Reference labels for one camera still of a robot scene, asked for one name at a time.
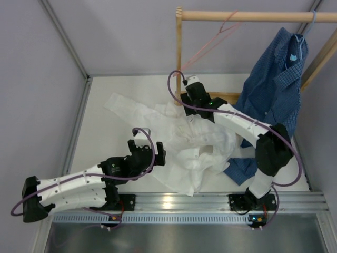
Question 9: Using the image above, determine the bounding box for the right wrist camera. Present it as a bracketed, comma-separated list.
[183, 75, 200, 86]

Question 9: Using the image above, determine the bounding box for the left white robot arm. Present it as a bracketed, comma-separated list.
[22, 140, 166, 223]

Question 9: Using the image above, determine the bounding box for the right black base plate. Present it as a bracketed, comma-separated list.
[229, 193, 277, 213]

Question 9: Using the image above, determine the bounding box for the aluminium corner post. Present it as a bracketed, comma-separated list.
[39, 0, 92, 80]

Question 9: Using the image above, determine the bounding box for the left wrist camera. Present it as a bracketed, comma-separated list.
[132, 128, 151, 146]

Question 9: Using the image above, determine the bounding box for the slotted grey cable duct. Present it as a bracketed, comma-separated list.
[53, 212, 265, 225]

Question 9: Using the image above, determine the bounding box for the blue checked shirt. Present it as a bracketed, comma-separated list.
[223, 26, 309, 187]

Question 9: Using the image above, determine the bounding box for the wooden clothes rack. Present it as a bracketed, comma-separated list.
[175, 7, 336, 91]

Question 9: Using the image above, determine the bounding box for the white shirt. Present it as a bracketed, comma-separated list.
[103, 91, 244, 197]

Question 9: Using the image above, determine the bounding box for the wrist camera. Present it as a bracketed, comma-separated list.
[183, 75, 200, 86]
[132, 128, 151, 146]

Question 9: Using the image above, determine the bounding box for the pink wire hanger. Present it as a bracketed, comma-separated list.
[179, 10, 241, 72]

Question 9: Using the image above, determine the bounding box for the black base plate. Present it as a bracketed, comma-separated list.
[90, 194, 136, 211]
[229, 193, 277, 213]

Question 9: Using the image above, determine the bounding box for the aluminium mounting rail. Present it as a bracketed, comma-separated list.
[43, 191, 330, 212]

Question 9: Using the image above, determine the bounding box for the blue wire hanger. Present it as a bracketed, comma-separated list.
[285, 10, 316, 69]

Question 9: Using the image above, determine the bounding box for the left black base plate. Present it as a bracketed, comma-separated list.
[90, 194, 136, 211]

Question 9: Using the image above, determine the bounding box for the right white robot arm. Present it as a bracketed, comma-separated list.
[181, 80, 293, 209]

